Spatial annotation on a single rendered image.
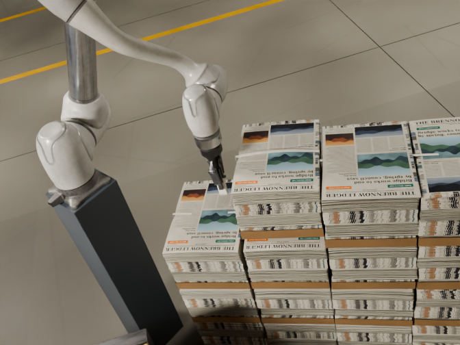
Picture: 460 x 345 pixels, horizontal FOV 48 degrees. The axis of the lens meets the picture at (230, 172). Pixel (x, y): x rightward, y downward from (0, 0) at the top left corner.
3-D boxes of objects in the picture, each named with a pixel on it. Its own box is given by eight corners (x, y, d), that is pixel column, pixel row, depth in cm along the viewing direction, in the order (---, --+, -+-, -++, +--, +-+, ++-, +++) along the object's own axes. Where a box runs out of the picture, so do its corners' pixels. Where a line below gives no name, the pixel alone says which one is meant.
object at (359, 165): (322, 128, 183) (322, 125, 183) (407, 122, 177) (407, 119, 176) (321, 202, 157) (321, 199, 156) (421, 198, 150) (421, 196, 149)
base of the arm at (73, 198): (39, 199, 194) (32, 188, 191) (85, 165, 205) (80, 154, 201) (66, 218, 184) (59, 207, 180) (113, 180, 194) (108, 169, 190)
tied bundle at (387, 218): (325, 172, 200) (320, 124, 185) (405, 168, 193) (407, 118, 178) (324, 249, 172) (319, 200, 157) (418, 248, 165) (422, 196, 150)
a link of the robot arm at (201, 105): (218, 138, 164) (226, 113, 173) (207, 97, 153) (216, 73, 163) (185, 139, 166) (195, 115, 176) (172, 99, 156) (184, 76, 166)
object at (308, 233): (246, 207, 193) (244, 198, 190) (324, 203, 187) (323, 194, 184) (241, 239, 182) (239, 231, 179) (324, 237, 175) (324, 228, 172)
